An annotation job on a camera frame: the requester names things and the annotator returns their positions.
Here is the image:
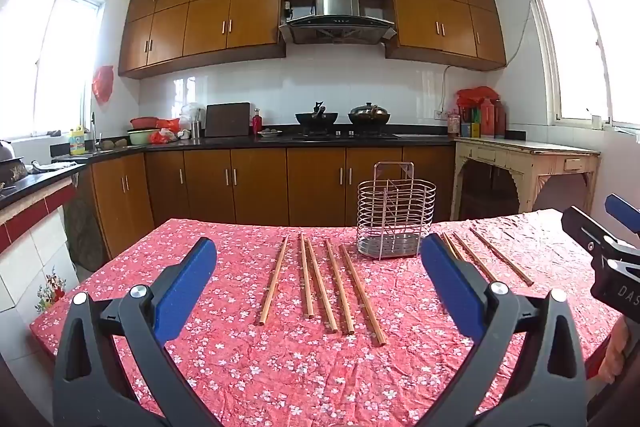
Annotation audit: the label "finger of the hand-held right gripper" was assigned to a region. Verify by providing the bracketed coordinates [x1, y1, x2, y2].
[604, 194, 640, 251]
[561, 206, 626, 258]

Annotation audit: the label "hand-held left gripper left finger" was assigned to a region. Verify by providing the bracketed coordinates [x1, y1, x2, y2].
[52, 236, 218, 427]

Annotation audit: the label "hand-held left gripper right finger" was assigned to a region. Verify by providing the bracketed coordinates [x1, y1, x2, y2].
[414, 233, 589, 427]

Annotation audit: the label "wooden chopstick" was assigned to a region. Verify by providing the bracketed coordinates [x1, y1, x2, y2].
[469, 227, 536, 288]
[441, 232, 465, 261]
[339, 244, 388, 348]
[452, 232, 498, 284]
[258, 234, 291, 327]
[298, 232, 315, 319]
[325, 238, 356, 336]
[305, 238, 338, 334]

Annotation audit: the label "metal wire chopstick holder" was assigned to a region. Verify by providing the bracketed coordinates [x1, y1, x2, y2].
[356, 162, 437, 261]

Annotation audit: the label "person's right hand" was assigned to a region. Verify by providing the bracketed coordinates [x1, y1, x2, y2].
[601, 314, 633, 384]

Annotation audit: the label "cream worn side table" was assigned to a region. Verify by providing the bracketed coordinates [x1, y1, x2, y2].
[451, 137, 602, 221]

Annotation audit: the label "red floral tablecloth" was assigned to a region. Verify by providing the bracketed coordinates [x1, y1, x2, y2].
[30, 209, 640, 427]

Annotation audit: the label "wooden base cabinets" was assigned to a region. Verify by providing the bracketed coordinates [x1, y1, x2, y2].
[50, 127, 457, 259]

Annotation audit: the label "green basin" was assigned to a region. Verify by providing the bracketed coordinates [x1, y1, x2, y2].
[127, 128, 167, 146]

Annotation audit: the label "dark cutting board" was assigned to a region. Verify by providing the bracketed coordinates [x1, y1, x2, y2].
[205, 102, 251, 138]

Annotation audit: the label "white plastic bag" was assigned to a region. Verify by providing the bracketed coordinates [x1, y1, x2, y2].
[179, 103, 206, 128]

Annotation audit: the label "large red plastic bag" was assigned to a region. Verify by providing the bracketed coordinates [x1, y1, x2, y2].
[455, 86, 501, 108]

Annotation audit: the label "white cloth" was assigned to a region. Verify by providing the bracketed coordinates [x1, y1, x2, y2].
[31, 160, 79, 173]

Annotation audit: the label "yellow dish soap bottle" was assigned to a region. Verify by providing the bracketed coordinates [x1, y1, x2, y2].
[68, 127, 87, 156]

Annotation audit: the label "black gas stove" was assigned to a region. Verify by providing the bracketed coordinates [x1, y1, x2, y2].
[291, 131, 399, 140]

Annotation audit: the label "black wok with lid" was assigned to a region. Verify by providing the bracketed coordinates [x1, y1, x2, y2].
[347, 102, 392, 128]

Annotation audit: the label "black pan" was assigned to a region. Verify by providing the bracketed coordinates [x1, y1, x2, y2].
[0, 157, 29, 188]

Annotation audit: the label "black open wok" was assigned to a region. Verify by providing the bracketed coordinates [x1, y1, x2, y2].
[295, 101, 339, 128]

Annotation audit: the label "hanging red plastic bag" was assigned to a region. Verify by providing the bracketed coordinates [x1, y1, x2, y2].
[92, 65, 115, 104]

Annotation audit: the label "sliding window with blind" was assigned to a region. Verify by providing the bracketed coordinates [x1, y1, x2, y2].
[0, 0, 107, 141]

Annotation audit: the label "steel range hood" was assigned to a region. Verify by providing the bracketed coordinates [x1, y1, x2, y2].
[278, 0, 397, 45]

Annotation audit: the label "white frame sliding window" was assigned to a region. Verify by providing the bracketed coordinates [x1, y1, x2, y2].
[524, 0, 640, 128]

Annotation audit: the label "wooden wall cabinets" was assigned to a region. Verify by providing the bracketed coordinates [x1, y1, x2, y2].
[118, 0, 507, 80]

